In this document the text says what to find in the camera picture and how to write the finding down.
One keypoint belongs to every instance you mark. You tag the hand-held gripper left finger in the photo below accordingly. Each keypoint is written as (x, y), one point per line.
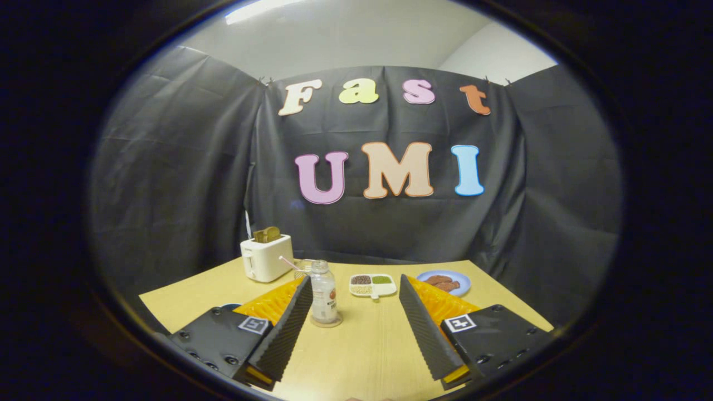
(287, 328)

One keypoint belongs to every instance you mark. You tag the brown toast slice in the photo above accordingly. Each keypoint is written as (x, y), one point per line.
(267, 234)

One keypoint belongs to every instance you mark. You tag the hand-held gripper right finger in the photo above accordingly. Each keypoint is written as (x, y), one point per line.
(426, 334)

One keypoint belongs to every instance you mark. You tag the black backdrop cloth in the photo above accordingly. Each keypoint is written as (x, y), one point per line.
(195, 167)

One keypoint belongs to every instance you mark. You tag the pink drinking straw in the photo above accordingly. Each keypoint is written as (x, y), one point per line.
(287, 262)

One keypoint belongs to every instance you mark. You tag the blue round coaster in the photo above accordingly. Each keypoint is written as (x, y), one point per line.
(229, 306)

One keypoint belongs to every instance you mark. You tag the clear glass cup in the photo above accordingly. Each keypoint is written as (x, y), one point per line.
(302, 269)

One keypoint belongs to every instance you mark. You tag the brown sausage piece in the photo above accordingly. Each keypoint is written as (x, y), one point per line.
(449, 286)
(438, 279)

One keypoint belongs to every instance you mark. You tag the clear juice bottle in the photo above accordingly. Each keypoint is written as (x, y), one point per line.
(324, 295)

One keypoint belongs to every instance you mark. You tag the wooden table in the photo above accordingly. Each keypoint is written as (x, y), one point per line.
(367, 345)

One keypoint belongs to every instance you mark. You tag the white toaster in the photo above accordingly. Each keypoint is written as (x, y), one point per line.
(267, 259)

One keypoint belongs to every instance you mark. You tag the white divided dish with grains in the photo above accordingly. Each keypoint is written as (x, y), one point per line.
(372, 285)

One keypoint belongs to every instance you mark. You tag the blue plate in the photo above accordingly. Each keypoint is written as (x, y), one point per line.
(461, 278)

